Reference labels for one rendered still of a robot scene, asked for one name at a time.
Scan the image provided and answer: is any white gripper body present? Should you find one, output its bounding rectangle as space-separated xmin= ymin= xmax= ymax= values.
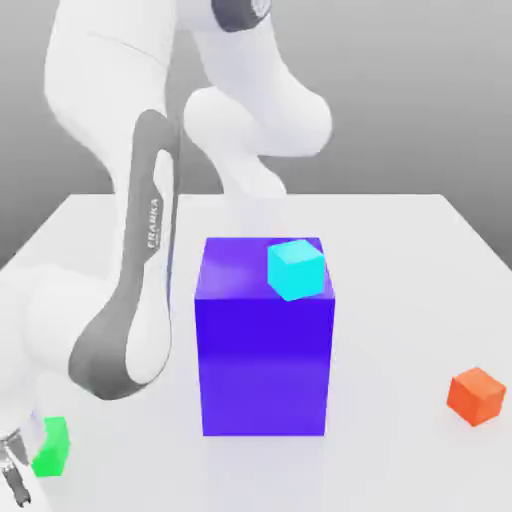
xmin=20 ymin=409 xmax=50 ymax=468

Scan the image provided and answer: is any small green cube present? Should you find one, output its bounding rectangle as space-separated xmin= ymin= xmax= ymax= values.
xmin=30 ymin=415 xmax=72 ymax=479

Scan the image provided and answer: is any small cyan cube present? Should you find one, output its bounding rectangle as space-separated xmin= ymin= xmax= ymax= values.
xmin=266 ymin=238 xmax=326 ymax=303

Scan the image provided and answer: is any small orange cube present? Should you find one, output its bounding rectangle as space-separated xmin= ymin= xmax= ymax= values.
xmin=446 ymin=366 xmax=508 ymax=428

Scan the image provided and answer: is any large purple box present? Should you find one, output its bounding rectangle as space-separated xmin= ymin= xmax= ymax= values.
xmin=193 ymin=236 xmax=336 ymax=438

